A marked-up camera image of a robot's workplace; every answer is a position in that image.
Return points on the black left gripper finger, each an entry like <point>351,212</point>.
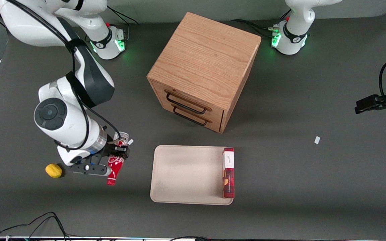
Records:
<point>362,106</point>
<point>380,102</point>

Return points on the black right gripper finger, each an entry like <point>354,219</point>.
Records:
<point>116,146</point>
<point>122,155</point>

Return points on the red coke bottle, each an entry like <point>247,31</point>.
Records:
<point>114,169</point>

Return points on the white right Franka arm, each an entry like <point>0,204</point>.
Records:
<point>59,117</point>

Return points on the beige plastic tray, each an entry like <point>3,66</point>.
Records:
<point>186,174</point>

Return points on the yellow lemon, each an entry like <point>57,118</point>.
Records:
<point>53,170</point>

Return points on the small white sticker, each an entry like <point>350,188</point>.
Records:
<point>317,140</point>

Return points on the wooden drawer front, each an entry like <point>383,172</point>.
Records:
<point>159,89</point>
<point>217,126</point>

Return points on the red cookie box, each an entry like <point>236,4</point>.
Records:
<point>229,180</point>

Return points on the wooden drawer cabinet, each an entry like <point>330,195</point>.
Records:
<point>206,57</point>

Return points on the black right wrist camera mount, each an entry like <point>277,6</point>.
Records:
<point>89,169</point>

